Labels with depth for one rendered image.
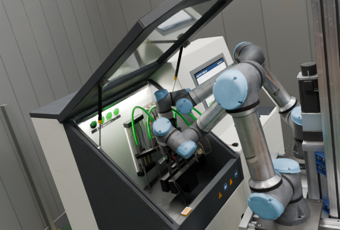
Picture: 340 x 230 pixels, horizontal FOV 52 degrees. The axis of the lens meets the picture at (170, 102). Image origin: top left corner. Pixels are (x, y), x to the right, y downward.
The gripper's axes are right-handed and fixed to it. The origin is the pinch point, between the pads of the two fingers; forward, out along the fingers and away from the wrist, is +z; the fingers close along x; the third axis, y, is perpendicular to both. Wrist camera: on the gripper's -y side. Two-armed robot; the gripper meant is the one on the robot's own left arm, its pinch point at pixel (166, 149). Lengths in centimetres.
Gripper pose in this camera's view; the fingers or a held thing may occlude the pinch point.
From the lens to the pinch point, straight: 172.4
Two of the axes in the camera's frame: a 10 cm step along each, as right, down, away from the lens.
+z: 0.8, 4.5, 8.9
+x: 8.5, -4.9, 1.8
